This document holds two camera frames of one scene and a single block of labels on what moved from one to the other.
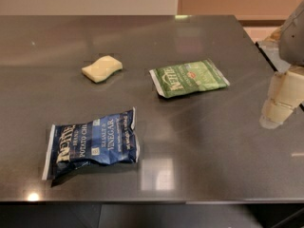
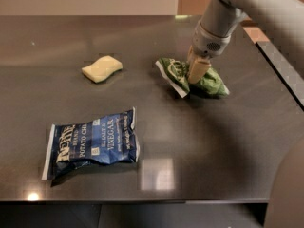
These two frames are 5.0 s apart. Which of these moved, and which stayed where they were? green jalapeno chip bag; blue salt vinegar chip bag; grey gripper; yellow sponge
Moved: grey gripper; green jalapeno chip bag
Stayed: blue salt vinegar chip bag; yellow sponge
